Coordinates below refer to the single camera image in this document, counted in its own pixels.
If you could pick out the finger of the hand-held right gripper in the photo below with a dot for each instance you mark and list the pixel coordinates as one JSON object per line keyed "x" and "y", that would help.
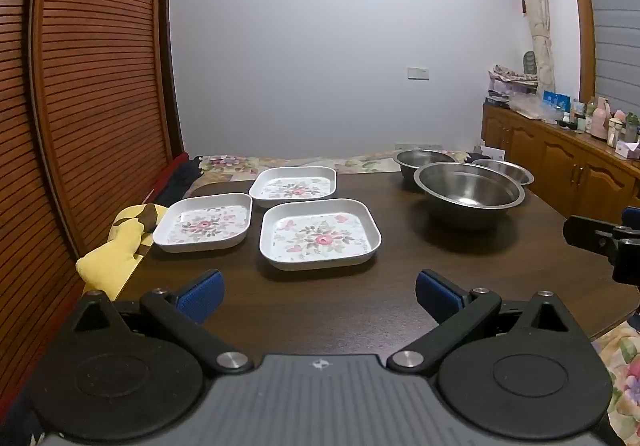
{"x": 631, "y": 217}
{"x": 590, "y": 233}

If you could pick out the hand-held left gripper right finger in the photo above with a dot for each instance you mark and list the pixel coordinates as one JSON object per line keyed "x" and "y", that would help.
{"x": 437, "y": 296}

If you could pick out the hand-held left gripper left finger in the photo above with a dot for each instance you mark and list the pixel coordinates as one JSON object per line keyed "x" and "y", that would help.
{"x": 202, "y": 296}

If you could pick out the white floral square plate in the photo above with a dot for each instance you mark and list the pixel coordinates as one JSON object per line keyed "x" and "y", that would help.
{"x": 292, "y": 187}
{"x": 320, "y": 238}
{"x": 202, "y": 225}

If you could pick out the wide-rimmed stainless steel bowl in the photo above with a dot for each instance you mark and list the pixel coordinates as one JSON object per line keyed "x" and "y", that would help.
{"x": 506, "y": 171}

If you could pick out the large stainless steel bowl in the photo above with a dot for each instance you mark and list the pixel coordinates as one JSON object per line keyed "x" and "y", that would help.
{"x": 470, "y": 196}

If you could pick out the small deep stainless steel bowl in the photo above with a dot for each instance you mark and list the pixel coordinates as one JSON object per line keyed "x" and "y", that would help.
{"x": 422, "y": 163}

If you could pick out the pale purple tissue box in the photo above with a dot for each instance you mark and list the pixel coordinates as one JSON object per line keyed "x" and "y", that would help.
{"x": 627, "y": 149}

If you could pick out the wooden cabinet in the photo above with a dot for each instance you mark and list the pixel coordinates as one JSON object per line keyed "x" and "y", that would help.
{"x": 550, "y": 161}

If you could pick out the yellow plush toy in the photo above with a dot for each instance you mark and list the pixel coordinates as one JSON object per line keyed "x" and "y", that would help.
{"x": 110, "y": 256}

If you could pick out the pink thermos jug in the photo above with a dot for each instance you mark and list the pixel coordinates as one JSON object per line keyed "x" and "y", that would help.
{"x": 600, "y": 118}

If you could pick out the group of bottles and jars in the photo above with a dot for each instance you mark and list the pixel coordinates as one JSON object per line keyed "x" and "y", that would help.
{"x": 580, "y": 116}

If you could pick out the dark cloth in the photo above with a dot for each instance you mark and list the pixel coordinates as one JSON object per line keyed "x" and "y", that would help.
{"x": 184, "y": 178}

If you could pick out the red cloth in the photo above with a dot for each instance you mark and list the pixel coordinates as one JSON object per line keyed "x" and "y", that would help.
{"x": 165, "y": 178}

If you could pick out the white envelope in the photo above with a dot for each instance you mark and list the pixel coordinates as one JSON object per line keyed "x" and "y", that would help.
{"x": 492, "y": 153}

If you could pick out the blue packets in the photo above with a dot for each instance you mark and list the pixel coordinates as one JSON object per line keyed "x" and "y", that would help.
{"x": 556, "y": 100}

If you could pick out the clear plastic bags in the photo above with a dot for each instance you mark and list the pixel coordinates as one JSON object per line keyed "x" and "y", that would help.
{"x": 532, "y": 107}

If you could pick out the dark navy blanket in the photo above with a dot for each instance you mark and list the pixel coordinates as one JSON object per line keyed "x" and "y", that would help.
{"x": 472, "y": 157}

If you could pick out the small grey fan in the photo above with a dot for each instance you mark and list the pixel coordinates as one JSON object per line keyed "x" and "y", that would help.
{"x": 528, "y": 63}

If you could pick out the cream patterned curtain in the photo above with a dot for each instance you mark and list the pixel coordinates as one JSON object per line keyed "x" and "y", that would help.
{"x": 540, "y": 1}

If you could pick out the wooden louvered wardrobe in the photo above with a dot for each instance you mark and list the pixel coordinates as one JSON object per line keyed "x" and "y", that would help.
{"x": 100, "y": 76}

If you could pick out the wooden window frame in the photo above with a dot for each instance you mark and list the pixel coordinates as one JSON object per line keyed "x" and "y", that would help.
{"x": 582, "y": 16}

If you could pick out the white wall switch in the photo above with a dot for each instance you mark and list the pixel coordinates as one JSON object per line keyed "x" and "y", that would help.
{"x": 418, "y": 73}

